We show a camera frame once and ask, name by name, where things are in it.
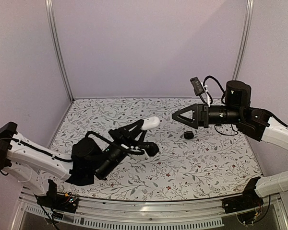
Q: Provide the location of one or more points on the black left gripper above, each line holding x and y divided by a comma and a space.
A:
127, 139

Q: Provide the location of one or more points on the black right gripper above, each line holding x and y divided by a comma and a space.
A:
200, 115

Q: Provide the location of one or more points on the white earbuds charging case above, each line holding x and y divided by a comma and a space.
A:
150, 123

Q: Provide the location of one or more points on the black earbuds charging case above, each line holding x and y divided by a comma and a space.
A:
188, 135

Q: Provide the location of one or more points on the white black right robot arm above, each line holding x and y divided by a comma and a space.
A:
258, 124

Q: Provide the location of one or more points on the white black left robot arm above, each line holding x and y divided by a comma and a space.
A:
93, 157

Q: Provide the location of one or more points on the floral patterned table mat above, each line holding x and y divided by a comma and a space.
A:
216, 162

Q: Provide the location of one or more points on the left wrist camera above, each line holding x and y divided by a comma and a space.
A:
143, 150

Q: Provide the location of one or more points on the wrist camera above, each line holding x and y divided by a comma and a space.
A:
201, 91
143, 150

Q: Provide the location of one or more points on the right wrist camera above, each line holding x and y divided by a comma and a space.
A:
201, 91

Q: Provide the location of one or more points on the front aluminium frame rail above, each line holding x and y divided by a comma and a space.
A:
101, 214

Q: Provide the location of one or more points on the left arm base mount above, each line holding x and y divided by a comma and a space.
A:
67, 202

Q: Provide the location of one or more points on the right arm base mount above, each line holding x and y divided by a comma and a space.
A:
248, 199

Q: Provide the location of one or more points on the right aluminium corner post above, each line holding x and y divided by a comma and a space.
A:
244, 39

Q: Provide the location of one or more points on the aluminium corner post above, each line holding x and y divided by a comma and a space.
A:
57, 49
244, 39

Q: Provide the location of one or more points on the left aluminium corner post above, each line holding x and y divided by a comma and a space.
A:
57, 49

